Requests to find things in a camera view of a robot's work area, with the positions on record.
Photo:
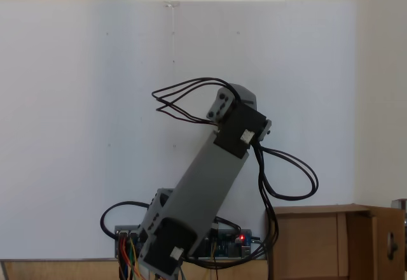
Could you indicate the blue circuit board with capacitors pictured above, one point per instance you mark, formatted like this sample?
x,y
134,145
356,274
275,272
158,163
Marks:
x,y
225,242

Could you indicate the brown cardboard box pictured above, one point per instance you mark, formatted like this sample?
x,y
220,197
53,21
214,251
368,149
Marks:
x,y
305,245

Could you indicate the grey board mounting plate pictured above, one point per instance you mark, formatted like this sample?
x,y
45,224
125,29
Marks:
x,y
117,229

